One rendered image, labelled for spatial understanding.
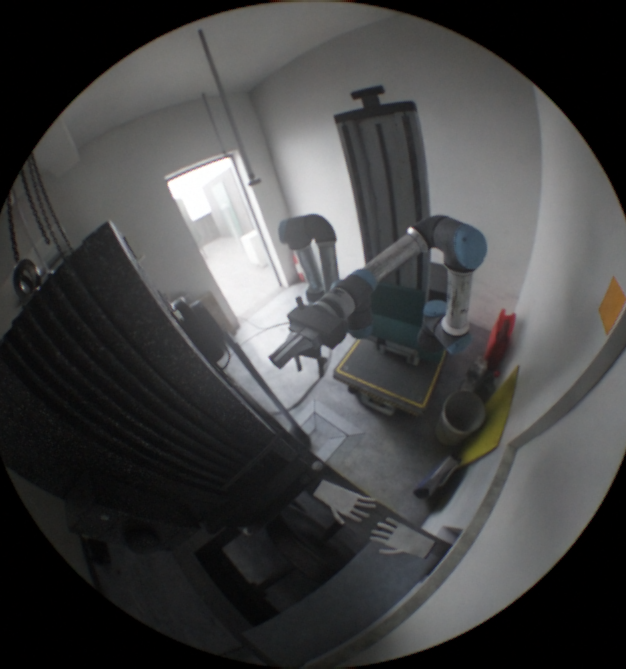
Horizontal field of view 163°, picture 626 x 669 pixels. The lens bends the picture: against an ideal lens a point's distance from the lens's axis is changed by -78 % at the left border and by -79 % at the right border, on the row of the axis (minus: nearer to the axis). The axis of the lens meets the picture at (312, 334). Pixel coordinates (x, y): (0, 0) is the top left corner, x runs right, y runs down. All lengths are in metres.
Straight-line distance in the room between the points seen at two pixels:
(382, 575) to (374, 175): 1.55
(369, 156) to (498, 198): 1.16
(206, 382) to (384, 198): 0.97
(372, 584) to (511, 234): 2.18
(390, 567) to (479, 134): 2.35
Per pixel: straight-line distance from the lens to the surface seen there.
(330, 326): 0.44
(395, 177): 1.02
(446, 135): 1.95
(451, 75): 2.03
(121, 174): 2.59
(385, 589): 0.96
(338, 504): 0.90
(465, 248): 0.64
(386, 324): 1.23
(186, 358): 0.33
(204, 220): 9.48
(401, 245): 0.72
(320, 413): 1.75
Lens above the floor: 1.56
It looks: 42 degrees down
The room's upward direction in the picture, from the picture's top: 20 degrees counter-clockwise
